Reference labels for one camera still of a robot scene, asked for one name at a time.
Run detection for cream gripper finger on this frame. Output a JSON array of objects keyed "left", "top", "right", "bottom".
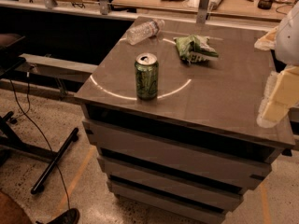
[
  {"left": 256, "top": 66, "right": 299, "bottom": 128},
  {"left": 254, "top": 26, "right": 278, "bottom": 50}
]

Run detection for green jalapeno chip bag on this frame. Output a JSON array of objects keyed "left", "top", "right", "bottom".
[{"left": 174, "top": 35, "right": 219, "bottom": 63}]

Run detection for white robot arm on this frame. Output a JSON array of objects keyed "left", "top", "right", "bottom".
[{"left": 257, "top": 3, "right": 299, "bottom": 128}]

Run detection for green soda can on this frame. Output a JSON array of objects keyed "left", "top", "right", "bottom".
[{"left": 135, "top": 53, "right": 159, "bottom": 100}]

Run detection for dark round cup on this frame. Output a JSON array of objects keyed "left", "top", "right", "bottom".
[{"left": 258, "top": 0, "right": 275, "bottom": 10}]

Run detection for grey drawer cabinet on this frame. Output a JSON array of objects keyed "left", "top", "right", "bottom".
[{"left": 76, "top": 21, "right": 294, "bottom": 224}]

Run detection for clear plastic water bottle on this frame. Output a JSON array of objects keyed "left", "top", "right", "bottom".
[{"left": 126, "top": 19, "right": 164, "bottom": 45}]

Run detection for black shoe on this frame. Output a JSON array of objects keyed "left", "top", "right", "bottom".
[{"left": 36, "top": 208, "right": 79, "bottom": 224}]

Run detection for black cable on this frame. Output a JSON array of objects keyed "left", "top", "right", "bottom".
[{"left": 8, "top": 66, "right": 72, "bottom": 211}]

